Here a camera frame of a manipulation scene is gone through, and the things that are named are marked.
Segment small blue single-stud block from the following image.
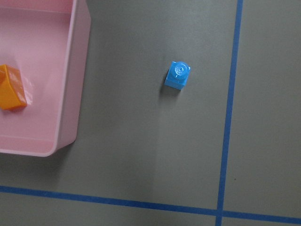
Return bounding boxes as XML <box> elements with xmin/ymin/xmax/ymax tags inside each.
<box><xmin>164</xmin><ymin>61</ymin><xmax>191</xmax><ymax>90</ymax></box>

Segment orange single-stud block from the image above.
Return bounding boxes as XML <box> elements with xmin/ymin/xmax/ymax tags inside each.
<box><xmin>0</xmin><ymin>64</ymin><xmax>27</xmax><ymax>110</ymax></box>

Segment pink plastic box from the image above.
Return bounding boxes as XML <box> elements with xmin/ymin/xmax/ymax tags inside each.
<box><xmin>0</xmin><ymin>0</ymin><xmax>91</xmax><ymax>157</ymax></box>

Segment blue tape grid lines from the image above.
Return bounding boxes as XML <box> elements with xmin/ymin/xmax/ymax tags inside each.
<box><xmin>0</xmin><ymin>0</ymin><xmax>301</xmax><ymax>226</ymax></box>

